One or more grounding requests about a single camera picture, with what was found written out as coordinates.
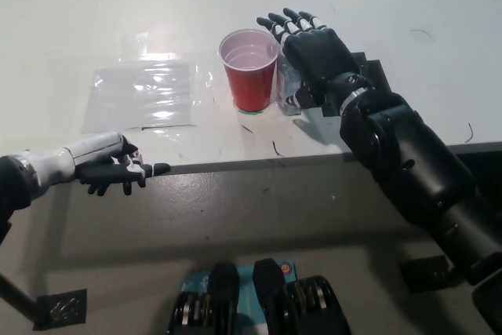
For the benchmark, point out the white and black left hand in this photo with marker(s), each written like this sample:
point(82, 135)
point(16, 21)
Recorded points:
point(59, 164)

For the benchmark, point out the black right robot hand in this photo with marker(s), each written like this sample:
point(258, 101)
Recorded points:
point(321, 56)

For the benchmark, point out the clear soap bottle black pump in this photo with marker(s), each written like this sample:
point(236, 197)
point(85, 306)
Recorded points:
point(289, 80)

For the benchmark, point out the black tape patch on table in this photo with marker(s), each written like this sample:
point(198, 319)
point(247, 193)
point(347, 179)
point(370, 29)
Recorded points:
point(378, 76)

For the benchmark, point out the red plastic cup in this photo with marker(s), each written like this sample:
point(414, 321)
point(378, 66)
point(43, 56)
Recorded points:
point(251, 84)

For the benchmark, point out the clear plastic sheet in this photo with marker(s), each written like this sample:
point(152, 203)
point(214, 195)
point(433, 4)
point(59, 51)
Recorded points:
point(137, 95)

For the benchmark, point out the dark table leg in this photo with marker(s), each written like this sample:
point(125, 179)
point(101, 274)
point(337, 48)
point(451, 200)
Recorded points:
point(15, 296)

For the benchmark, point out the black floor tape patch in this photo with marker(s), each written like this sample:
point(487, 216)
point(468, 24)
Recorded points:
point(62, 307)
point(423, 274)

